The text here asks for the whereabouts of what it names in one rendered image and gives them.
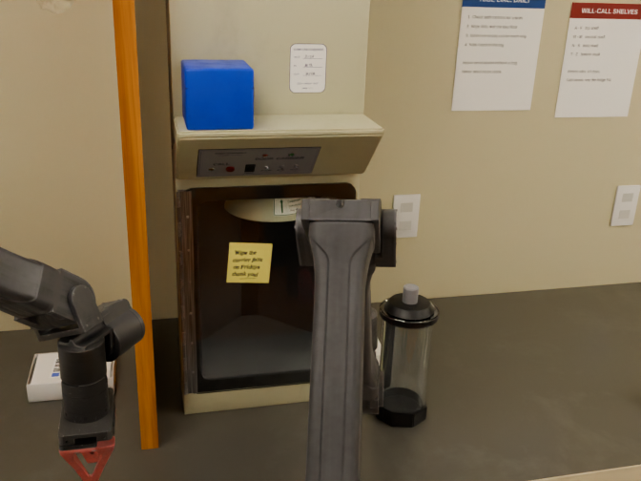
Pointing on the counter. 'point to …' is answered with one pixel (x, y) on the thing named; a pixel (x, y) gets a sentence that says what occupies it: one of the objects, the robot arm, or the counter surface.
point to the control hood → (338, 142)
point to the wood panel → (135, 211)
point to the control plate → (229, 157)
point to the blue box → (217, 94)
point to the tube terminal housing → (267, 103)
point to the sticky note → (249, 262)
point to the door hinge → (181, 288)
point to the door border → (188, 290)
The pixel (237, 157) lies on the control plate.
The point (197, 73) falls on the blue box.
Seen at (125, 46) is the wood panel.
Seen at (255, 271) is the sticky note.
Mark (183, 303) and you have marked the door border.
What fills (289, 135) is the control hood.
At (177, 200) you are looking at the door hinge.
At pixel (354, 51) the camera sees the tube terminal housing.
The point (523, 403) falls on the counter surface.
